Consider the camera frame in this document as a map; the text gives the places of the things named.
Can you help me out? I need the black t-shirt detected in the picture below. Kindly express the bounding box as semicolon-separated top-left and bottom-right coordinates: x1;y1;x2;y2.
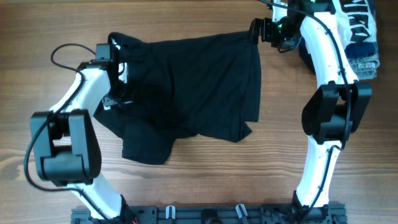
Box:
95;31;261;165

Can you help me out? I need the navy blue folded garment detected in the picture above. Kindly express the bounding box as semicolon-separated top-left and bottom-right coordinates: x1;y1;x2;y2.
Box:
298;40;378;72

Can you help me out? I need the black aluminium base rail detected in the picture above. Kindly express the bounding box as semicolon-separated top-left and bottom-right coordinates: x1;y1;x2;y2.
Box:
70;203;348;224

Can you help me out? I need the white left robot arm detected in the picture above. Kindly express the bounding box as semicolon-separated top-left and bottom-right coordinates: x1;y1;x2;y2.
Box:
24;44;138;223

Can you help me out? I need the grey folded garment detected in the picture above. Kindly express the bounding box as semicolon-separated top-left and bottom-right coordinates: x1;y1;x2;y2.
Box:
349;53;380;80

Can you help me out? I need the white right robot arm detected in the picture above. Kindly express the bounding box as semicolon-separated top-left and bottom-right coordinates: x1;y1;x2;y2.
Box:
251;1;372;223

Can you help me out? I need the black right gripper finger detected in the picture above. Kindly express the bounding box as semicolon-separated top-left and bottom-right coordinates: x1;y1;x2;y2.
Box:
250;26;261;44
249;18;266;33

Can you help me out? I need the white printed folded shirt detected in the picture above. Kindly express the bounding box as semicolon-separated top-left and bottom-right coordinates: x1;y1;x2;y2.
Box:
332;0;377;48

